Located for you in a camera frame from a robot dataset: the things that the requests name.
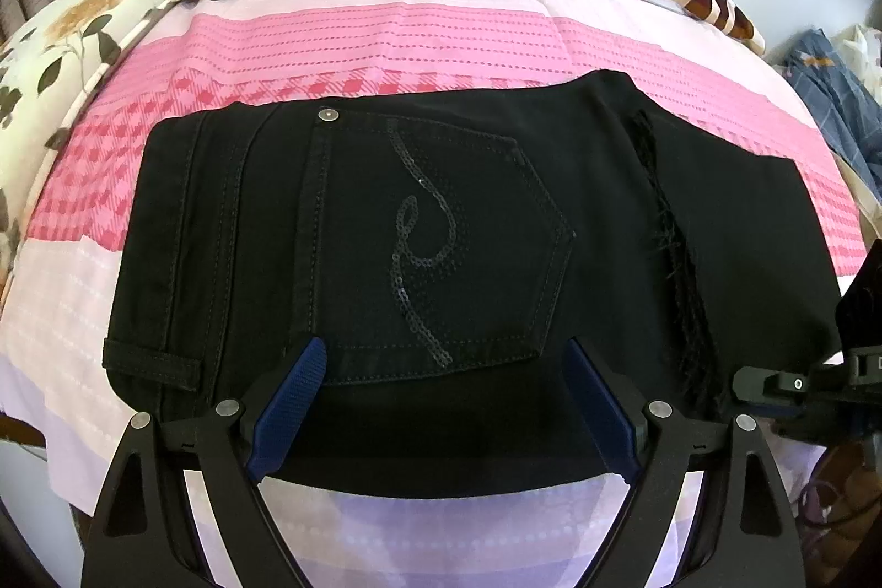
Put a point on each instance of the pink striped bed sheet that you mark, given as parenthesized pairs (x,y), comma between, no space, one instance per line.
(344,30)

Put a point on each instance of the white floral cloth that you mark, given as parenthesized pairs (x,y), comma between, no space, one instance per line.
(861,40)

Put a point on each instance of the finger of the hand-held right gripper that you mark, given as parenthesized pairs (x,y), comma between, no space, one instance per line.
(772,385)

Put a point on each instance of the floral cream quilt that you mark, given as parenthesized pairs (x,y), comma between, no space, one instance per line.
(41,51)

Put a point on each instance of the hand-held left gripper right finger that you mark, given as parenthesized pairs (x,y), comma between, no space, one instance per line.
(596,405)

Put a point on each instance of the beige cloth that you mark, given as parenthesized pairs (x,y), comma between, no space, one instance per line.
(861,209)

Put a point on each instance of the blue plaid cloth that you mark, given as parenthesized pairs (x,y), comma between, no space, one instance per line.
(840,106)

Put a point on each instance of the black pants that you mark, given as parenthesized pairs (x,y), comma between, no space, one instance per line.
(482,202)

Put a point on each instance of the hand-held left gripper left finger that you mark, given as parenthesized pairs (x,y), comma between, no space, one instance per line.
(289,402)

